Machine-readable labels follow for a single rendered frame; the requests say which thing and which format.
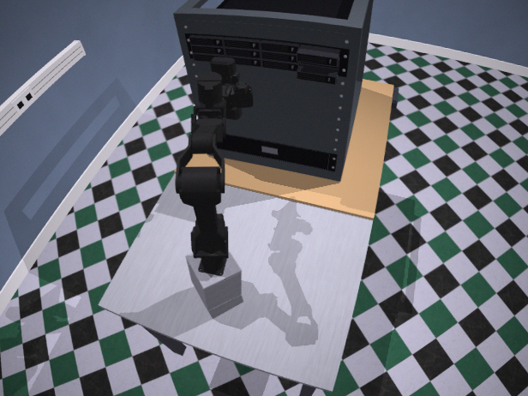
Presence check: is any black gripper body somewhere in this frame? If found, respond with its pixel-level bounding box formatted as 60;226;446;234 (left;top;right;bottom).
210;57;242;120

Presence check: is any black server rack frame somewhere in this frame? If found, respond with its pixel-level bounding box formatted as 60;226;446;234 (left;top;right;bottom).
173;0;373;182

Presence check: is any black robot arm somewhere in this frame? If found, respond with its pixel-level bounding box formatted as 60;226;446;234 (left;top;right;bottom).
175;72;253;276

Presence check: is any tan flat board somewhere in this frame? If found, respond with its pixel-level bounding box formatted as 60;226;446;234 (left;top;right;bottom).
225;79;394;220

